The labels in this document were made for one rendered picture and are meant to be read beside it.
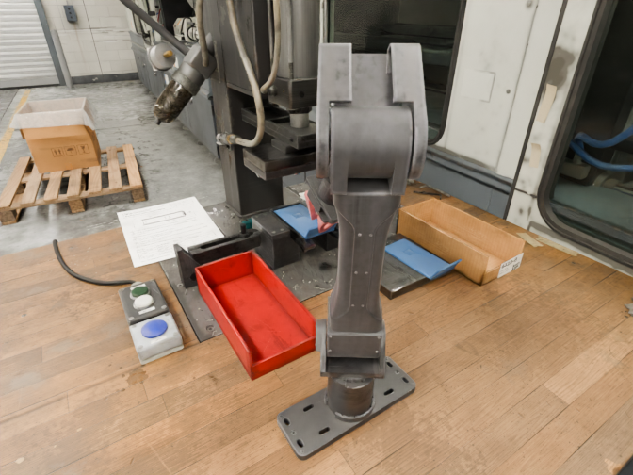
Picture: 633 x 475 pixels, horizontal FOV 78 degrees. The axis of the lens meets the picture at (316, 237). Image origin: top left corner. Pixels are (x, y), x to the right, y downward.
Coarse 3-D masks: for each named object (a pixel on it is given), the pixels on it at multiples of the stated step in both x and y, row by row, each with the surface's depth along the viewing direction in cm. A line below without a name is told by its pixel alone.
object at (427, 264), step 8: (400, 240) 89; (408, 240) 89; (392, 248) 86; (400, 248) 86; (408, 248) 86; (416, 248) 86; (400, 256) 83; (408, 256) 83; (416, 256) 83; (424, 256) 83; (432, 256) 83; (408, 264) 81; (416, 264) 81; (424, 264) 81; (432, 264) 81; (440, 264) 81; (448, 264) 81; (456, 264) 79; (424, 272) 78; (432, 272) 78; (440, 272) 76
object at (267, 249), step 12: (252, 228) 88; (264, 240) 84; (276, 240) 80; (288, 240) 82; (324, 240) 89; (336, 240) 90; (264, 252) 86; (276, 252) 82; (288, 252) 83; (276, 264) 83; (288, 264) 85
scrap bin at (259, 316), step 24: (216, 264) 75; (240, 264) 79; (264, 264) 75; (216, 288) 77; (240, 288) 77; (264, 288) 77; (216, 312) 67; (240, 312) 71; (264, 312) 71; (288, 312) 70; (240, 336) 58; (264, 336) 66; (288, 336) 66; (312, 336) 62; (240, 360) 61; (264, 360) 58; (288, 360) 61
